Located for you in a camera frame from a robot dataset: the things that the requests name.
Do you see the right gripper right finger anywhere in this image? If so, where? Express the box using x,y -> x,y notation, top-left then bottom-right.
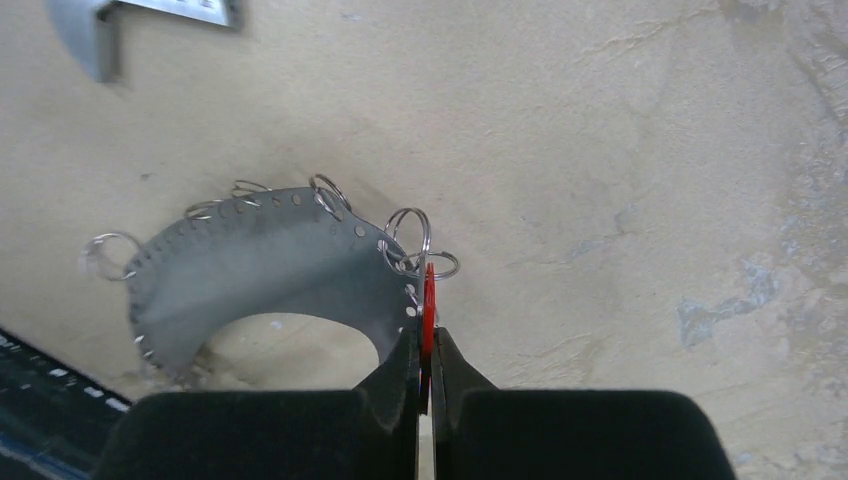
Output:
431,328 -> 735,479

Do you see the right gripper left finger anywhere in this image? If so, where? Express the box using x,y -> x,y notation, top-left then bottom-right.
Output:
92,331 -> 419,479

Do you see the red key tag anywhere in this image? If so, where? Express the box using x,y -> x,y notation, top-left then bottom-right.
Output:
421,262 -> 436,365

